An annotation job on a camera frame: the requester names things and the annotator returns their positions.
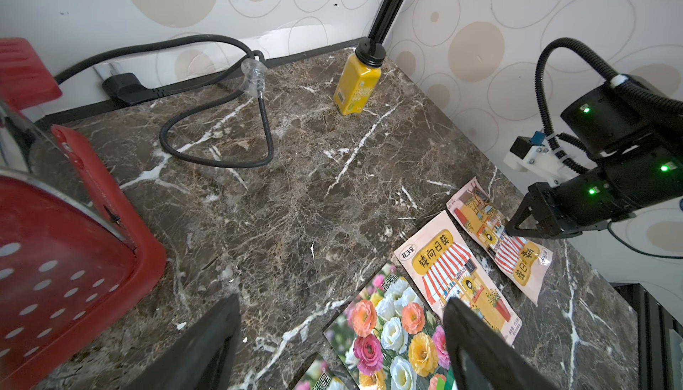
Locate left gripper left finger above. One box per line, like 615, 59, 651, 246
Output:
127, 294, 241, 390

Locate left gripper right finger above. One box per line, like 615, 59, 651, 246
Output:
442, 299, 556, 390

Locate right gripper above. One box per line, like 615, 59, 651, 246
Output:
505, 85, 682, 239

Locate pink striped seed packet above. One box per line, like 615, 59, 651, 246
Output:
446, 178, 553, 304

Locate flower seed packet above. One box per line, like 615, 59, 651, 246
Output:
288, 354, 349, 390
324, 262, 448, 389

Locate orange striped seed packet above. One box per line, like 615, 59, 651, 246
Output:
394, 211, 522, 346

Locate flower seed packet back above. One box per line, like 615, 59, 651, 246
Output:
288, 354, 349, 390

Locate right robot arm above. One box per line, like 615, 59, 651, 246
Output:
505, 38, 682, 239

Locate red polka dot toaster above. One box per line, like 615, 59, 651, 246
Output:
0, 37, 168, 390

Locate yellow turmeric powder bottle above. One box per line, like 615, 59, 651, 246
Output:
334, 38, 386, 115

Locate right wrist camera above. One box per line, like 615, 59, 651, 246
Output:
503, 131, 576, 187

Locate black base frame front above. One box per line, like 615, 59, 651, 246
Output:
613, 283, 682, 389

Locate black toaster power cable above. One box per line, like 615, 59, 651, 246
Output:
52, 33, 276, 169

